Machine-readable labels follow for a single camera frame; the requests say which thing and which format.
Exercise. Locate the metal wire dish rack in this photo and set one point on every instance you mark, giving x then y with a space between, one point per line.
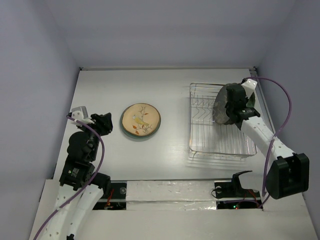
207 138

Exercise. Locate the teal green plate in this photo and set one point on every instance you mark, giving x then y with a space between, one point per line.
137 137

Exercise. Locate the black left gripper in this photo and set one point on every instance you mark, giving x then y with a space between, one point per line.
103 121

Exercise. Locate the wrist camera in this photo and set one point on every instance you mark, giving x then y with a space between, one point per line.
249 86
80 115

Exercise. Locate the cream bird plate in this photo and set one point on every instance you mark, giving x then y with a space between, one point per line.
140 119

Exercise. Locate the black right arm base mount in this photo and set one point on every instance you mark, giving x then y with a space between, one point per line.
232 188

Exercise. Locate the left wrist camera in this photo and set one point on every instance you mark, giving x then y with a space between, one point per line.
80 115

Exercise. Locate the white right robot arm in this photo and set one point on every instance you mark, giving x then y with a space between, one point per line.
285 172

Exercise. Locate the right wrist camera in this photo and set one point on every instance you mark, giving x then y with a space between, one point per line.
249 86

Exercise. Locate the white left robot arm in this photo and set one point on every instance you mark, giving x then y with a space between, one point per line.
81 184

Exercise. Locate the blue floral plate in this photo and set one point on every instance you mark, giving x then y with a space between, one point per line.
251 101

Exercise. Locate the grey reindeer plate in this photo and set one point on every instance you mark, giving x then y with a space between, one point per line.
219 107

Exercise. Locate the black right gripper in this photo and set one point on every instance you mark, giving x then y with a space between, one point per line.
233 100

